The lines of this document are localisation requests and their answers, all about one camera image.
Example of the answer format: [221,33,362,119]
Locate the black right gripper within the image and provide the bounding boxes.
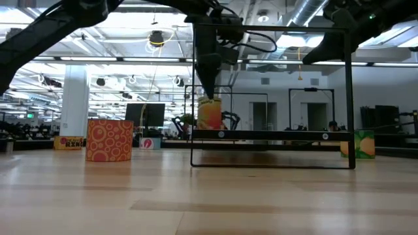
[302,0,389,65]

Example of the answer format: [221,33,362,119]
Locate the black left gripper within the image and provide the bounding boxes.
[184,6,245,100]

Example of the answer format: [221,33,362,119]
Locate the yellow and orange label can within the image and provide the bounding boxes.
[197,95,223,131]

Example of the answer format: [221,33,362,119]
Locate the white and pink can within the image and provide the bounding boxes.
[139,137,162,151]

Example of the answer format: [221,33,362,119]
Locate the green can with yellow fruit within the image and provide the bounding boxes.
[340,129,376,160]

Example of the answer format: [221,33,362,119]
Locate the orange can with circle pattern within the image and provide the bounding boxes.
[85,118,135,163]

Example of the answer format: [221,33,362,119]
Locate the yellow can with red print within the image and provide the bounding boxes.
[53,135,84,151]

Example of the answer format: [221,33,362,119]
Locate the green background plant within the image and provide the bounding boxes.
[181,113,197,127]

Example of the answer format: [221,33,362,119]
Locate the black ceiling device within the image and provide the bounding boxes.
[148,30,165,48]

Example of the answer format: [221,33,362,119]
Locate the black background monitor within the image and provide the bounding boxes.
[125,102,167,129]

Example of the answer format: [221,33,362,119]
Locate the black cabinet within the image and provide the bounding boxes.
[360,104,402,134]

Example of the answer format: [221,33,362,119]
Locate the white pillar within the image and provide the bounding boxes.
[59,64,91,138]

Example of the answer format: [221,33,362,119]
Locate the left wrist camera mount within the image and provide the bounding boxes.
[217,44,241,65]

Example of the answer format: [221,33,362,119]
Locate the yellow hanging cord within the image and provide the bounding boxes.
[297,47,303,82]

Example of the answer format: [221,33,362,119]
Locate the silver ventilation duct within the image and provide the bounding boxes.
[287,0,329,27]

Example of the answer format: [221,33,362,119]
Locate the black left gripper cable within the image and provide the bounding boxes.
[228,31,278,54]

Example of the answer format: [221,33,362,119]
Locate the wooden shelf with black frame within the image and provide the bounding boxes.
[190,23,357,170]

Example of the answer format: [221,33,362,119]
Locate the black metal rig frame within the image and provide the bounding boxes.
[0,132,418,159]

